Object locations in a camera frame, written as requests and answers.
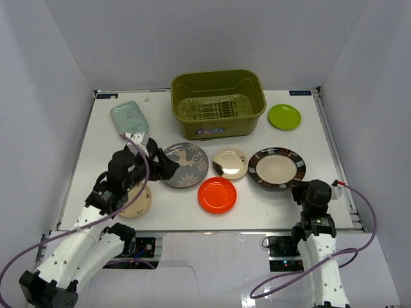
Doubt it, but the olive green plastic bin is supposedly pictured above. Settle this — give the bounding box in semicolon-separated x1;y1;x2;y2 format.
170;69;267;141

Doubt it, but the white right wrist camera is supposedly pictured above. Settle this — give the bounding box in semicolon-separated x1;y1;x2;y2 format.
330;180;345;200

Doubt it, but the blue table label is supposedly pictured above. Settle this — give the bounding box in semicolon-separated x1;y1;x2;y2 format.
289;90;312;96
96;93;118;99

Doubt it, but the right blue table label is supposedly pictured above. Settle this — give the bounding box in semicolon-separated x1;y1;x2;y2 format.
289;90;312;96

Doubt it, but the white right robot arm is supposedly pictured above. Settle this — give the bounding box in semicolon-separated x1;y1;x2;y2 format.
290;180;350;307

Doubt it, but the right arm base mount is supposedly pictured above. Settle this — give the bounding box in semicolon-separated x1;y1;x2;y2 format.
261;235;303;273

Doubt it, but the left blue table label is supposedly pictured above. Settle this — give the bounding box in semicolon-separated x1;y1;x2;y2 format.
96;93;118;99

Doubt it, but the striped dark rim plate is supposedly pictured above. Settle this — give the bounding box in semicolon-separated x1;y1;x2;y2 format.
248;147;306;189

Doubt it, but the pale blue rectangular plate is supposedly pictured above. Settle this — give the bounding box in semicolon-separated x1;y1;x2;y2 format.
110;101;149;135

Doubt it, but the cream plate with small motifs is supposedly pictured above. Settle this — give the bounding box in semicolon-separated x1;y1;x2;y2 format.
119;186;152;218

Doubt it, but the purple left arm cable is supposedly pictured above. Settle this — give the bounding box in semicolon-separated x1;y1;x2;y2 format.
0;136;158;283

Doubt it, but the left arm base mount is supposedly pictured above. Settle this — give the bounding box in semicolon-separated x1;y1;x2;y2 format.
105;237;159;270

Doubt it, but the grey reindeer plate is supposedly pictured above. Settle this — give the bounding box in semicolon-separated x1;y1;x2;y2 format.
164;142;209;189

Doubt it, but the black round plate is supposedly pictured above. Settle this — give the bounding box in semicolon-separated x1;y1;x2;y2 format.
146;137;158;158

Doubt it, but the cream plate with black patch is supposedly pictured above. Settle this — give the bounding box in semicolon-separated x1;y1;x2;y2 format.
212;148;249;180

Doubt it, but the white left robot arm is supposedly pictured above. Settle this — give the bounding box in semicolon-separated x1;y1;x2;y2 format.
19;148;179;307

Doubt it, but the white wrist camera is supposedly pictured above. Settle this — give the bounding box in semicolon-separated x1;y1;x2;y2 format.
121;132;150;157
330;180;345;200

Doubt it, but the lime green plate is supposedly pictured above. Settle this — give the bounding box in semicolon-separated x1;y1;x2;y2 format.
268;104;302;130

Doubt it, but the orange plate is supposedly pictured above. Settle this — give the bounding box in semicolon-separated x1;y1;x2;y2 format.
197;177;238;215

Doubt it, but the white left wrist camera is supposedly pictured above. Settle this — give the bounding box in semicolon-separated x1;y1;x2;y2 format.
121;132;150;157

